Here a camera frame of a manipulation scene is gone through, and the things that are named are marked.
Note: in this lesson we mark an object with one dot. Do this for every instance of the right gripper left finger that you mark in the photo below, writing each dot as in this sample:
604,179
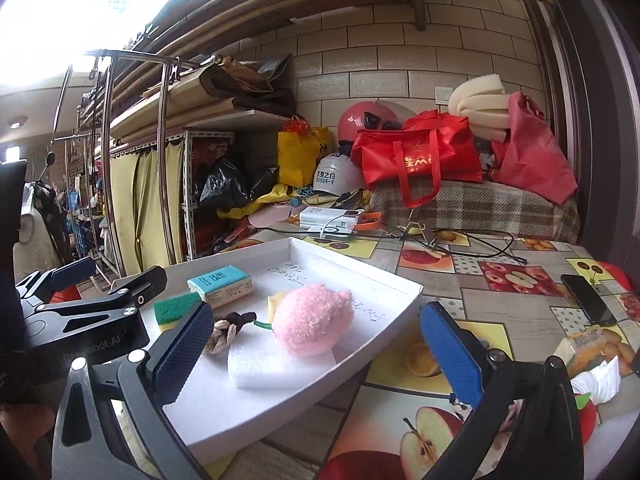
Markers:
88,443

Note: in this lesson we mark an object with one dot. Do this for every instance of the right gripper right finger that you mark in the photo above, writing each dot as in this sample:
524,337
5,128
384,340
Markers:
546,442

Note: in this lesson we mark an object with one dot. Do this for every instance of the braided brown rope toy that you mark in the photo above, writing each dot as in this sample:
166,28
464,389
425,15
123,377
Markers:
225,330

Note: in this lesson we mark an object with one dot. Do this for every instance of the white foam block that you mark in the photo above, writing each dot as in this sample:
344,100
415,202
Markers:
258,361

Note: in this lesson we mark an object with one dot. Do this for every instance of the pink fluffy plush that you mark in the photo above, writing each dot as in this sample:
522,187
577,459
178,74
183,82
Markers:
312,319

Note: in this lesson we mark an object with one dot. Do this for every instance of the red plush apple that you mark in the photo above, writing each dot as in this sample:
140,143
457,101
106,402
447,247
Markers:
587,415

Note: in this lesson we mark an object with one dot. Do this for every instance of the white cloth roll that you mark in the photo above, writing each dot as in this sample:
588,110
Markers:
601,383

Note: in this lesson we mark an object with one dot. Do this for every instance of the green yellow sponge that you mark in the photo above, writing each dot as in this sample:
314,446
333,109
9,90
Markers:
171,310

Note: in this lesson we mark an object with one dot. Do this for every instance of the black smartphone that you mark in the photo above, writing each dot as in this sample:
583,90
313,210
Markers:
588,300

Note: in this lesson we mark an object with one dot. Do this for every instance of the fruit pattern tablecloth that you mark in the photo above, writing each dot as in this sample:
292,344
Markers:
396,418

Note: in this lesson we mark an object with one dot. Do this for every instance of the teal tissue pack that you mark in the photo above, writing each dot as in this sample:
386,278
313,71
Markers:
221,286

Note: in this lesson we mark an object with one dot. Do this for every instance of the red cushion stool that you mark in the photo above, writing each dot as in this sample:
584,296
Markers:
618,274

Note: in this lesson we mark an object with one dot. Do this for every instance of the yellow curtain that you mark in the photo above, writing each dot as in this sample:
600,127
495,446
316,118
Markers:
136,202

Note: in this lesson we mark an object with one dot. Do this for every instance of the white cardboard tray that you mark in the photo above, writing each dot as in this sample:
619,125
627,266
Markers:
240,395

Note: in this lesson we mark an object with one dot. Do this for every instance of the plaid covered bench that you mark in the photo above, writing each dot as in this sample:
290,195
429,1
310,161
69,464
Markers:
485,206

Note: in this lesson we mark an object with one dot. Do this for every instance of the black garbage bag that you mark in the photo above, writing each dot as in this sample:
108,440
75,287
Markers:
226,184

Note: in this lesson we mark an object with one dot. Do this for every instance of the metal storage shelf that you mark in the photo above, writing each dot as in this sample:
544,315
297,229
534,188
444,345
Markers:
223,98

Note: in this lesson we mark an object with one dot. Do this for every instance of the metal clothes rack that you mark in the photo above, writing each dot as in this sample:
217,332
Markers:
100,150

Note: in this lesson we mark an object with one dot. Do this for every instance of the white power bank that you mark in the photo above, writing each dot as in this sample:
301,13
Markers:
329,220

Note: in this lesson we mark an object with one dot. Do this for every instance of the red tote bag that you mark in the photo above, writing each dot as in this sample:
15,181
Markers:
432,144

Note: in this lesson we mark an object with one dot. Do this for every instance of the yellow shopping bag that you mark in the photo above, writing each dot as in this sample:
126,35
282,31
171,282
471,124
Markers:
301,146

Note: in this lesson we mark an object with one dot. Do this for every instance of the white helmet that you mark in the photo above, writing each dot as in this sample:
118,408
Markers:
336,174

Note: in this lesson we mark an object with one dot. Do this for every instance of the cream foam stack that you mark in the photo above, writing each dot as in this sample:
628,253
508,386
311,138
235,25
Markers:
485,104

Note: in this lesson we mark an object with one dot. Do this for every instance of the pink helmet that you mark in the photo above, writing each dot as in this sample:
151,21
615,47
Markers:
366,115

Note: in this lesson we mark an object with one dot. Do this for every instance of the brown door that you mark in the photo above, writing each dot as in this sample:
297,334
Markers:
590,53

